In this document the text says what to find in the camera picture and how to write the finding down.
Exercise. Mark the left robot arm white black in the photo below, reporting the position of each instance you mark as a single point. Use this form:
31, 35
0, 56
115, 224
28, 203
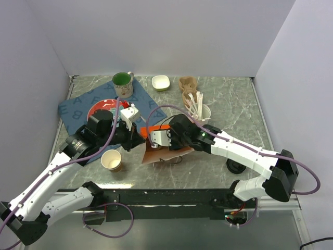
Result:
31, 213

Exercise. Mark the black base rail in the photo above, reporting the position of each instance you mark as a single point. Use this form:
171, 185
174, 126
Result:
167, 204

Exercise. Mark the small white green bowl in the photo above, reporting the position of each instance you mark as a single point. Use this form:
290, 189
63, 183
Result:
160, 83

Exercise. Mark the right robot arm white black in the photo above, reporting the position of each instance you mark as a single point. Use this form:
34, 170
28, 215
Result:
277, 171

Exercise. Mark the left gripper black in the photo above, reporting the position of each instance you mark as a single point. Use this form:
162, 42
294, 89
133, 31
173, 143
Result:
133, 138

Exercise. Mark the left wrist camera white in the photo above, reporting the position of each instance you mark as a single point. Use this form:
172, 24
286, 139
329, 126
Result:
129, 114

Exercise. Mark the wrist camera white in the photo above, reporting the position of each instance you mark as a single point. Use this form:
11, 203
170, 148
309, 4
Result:
129, 114
160, 138

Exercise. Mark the green inside ceramic mug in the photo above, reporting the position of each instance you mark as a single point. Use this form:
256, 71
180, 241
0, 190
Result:
123, 84

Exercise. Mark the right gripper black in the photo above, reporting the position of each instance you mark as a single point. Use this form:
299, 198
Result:
174, 145

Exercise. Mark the wrapped white stirrers bundle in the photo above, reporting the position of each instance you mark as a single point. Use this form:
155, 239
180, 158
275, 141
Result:
196, 105

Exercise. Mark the red blue floral plate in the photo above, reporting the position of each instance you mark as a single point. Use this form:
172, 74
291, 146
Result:
109, 105

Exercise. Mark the brown paper cup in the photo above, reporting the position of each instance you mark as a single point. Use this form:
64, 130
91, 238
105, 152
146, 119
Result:
112, 160

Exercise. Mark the orange paper bag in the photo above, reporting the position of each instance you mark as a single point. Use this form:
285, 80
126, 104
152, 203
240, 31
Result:
153, 155

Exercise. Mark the white cup holding stirrers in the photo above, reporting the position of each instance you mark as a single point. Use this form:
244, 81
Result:
206, 115

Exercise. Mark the aluminium frame rail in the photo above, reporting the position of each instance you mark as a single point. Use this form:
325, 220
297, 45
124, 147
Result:
266, 203

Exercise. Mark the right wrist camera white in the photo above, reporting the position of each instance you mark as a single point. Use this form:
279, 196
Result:
160, 138

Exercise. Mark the blue letter placemat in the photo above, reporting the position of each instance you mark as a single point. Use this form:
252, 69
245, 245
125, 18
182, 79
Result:
74, 111

